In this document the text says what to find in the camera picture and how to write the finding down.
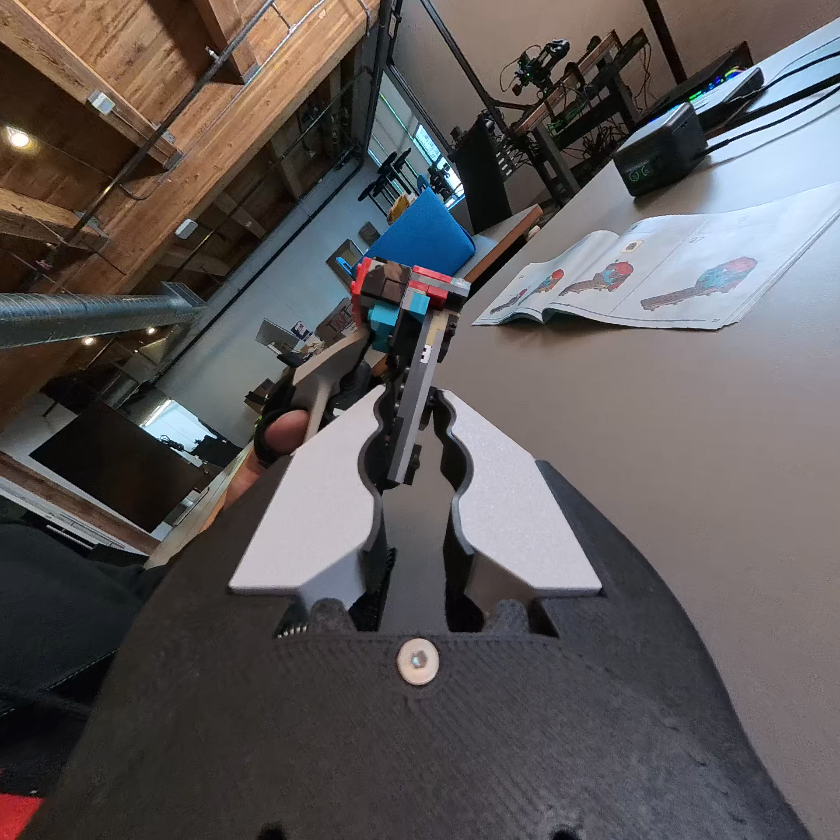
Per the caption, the person's black jacket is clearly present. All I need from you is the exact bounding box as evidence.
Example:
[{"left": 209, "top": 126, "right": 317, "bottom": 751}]
[{"left": 0, "top": 521, "right": 166, "bottom": 788}]

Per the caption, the long black toy brick assembly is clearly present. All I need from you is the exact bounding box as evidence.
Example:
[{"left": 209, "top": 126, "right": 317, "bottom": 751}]
[{"left": 366, "top": 266, "right": 473, "bottom": 491}]

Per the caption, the lit computer tower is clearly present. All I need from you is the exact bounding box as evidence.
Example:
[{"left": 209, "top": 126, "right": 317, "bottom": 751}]
[{"left": 633, "top": 41, "right": 753, "bottom": 126}]

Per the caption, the red printed garment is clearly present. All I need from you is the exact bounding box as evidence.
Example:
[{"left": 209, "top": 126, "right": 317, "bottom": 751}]
[{"left": 0, "top": 791, "right": 45, "bottom": 840}]

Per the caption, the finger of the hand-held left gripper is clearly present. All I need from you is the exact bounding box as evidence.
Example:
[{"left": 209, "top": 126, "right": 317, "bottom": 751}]
[{"left": 292, "top": 327, "right": 373, "bottom": 438}]

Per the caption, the small black flat box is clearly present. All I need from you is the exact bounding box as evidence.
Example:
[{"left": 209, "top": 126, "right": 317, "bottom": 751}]
[{"left": 689, "top": 66, "right": 767, "bottom": 132}]

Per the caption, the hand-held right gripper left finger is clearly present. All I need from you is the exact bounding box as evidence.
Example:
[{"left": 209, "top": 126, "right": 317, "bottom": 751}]
[{"left": 228, "top": 384, "right": 396, "bottom": 627}]

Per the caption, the silver air duct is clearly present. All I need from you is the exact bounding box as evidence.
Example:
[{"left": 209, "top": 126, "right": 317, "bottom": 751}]
[{"left": 0, "top": 290, "right": 206, "bottom": 350}]

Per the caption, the black equipment cart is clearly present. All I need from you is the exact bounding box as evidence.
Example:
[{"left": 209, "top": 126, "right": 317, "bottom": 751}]
[{"left": 518, "top": 29, "right": 652, "bottom": 202}]

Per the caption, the black cabled device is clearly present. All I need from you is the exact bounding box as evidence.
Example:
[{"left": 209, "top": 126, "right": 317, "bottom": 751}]
[{"left": 613, "top": 101, "right": 710, "bottom": 199}]

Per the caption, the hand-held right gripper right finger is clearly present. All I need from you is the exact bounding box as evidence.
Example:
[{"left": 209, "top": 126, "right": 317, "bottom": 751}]
[{"left": 436, "top": 388, "right": 602, "bottom": 623}]

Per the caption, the person's left hand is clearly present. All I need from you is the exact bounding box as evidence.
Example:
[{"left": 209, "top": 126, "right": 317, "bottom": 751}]
[{"left": 222, "top": 408, "right": 311, "bottom": 516}]

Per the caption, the blue fabric box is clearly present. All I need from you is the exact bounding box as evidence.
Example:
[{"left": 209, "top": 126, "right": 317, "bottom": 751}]
[{"left": 336, "top": 188, "right": 476, "bottom": 278}]

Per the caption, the grey desk wooden edge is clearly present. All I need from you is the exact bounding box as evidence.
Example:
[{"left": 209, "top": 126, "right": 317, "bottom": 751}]
[{"left": 459, "top": 203, "right": 546, "bottom": 284}]

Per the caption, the large black screen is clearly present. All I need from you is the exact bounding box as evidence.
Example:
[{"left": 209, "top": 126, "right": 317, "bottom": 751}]
[{"left": 29, "top": 400, "right": 206, "bottom": 534}]

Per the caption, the instruction booklet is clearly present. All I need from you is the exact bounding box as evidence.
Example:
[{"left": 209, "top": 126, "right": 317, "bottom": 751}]
[{"left": 472, "top": 184, "right": 840, "bottom": 331}]

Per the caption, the black panel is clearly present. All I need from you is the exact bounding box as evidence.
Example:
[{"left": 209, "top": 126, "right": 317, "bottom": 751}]
[{"left": 449, "top": 118, "right": 514, "bottom": 235}]

